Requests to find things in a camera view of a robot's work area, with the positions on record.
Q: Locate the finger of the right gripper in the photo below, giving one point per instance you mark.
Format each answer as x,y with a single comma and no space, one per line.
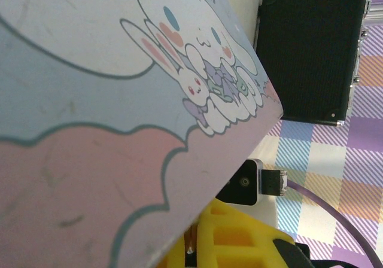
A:
254,235

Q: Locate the pastel cartoon bunny tin box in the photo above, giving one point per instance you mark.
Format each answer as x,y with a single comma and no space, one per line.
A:
89,100

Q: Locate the black briefcase with silver latches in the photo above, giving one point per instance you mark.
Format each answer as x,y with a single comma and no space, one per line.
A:
308,55

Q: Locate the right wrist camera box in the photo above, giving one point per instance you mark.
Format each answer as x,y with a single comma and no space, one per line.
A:
243,182

